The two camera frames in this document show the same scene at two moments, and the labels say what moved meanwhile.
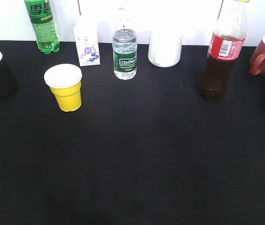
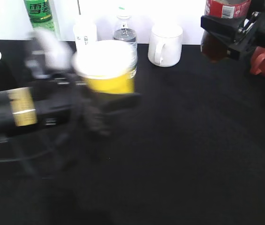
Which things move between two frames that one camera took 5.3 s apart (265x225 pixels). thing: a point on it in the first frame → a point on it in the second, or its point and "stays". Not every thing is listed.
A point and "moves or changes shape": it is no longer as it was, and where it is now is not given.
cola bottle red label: (225, 47) moves or changes shape
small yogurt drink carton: (87, 34) stays
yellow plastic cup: (64, 81) moves or changes shape
